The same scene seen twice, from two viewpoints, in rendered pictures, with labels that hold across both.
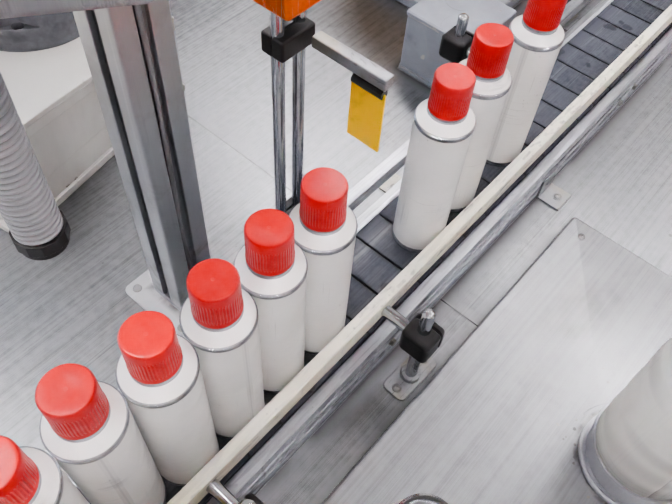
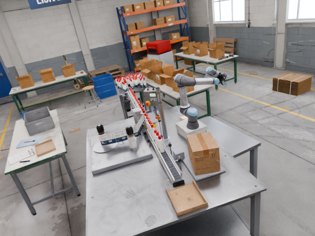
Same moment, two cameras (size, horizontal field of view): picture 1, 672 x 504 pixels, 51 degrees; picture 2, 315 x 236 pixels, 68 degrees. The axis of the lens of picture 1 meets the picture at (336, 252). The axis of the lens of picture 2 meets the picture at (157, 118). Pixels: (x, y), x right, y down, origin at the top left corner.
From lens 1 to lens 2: 285 cm
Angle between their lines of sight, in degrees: 90
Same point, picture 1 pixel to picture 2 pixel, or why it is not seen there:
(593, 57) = (168, 162)
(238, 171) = (175, 142)
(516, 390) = (142, 145)
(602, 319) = (142, 151)
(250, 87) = (185, 144)
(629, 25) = (170, 167)
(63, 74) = (182, 127)
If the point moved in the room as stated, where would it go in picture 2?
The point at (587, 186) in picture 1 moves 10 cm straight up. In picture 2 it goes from (156, 161) to (154, 153)
